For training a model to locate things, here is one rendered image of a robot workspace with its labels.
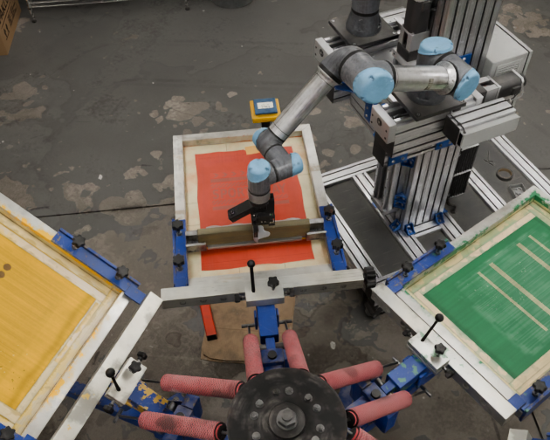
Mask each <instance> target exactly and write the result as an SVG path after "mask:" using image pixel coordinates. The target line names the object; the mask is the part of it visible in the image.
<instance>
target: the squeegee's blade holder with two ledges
mask: <svg viewBox="0 0 550 440"><path fill-rule="evenodd" d="M301 240H302V236H301V237H283V238H274V239H266V240H258V242H257V243H256V242H255V241H248V242H239V243H229V244H213V245H207V246H208V250H213V249H222V248H230V247H239V246H248V245H257V244H275V243H284V242H292V241H301Z"/></svg>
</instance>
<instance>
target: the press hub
mask: <svg viewBox="0 0 550 440"><path fill-rule="evenodd" d="M226 427H227V436H228V440H347V414H346V411H345V408H344V405H343V403H342V401H341V399H340V397H339V396H338V394H337V393H336V391H335V390H334V389H333V388H332V387H331V386H330V385H329V384H328V383H327V382H326V381H324V380H323V379H322V378H320V377H319V376H317V375H315V374H313V373H311V372H308V371H305V370H303V369H299V368H274V369H271V370H267V371H264V372H263V373H261V374H259V375H256V376H254V377H253V378H251V379H250V380H249V381H248V382H246V383H245V384H244V385H243V387H242V388H241V389H239V390H238V392H237V393H236V395H235V396H234V398H233V400H232V402H231V404H230V408H229V411H228V415H227V423H226Z"/></svg>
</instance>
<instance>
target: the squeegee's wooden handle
mask: <svg viewBox="0 0 550 440"><path fill-rule="evenodd" d="M260 225H262V226H263V227H264V230H266V231H269V232H270V236H269V237H263V238H260V239H259V240H266V239H274V238H283V237H301V236H302V237H306V233H307V232H310V220H309V218H306V219H297V220H287V221H278V222H275V225H273V226H269V224H265V225H263V224H260ZM197 237H198V243H204V242H205V243H206V247H208V246H207V245H213V244H229V243H239V242H248V241H254V240H253V225H252V224H242V225H233V226H224V227H215V228H206V229H197Z"/></svg>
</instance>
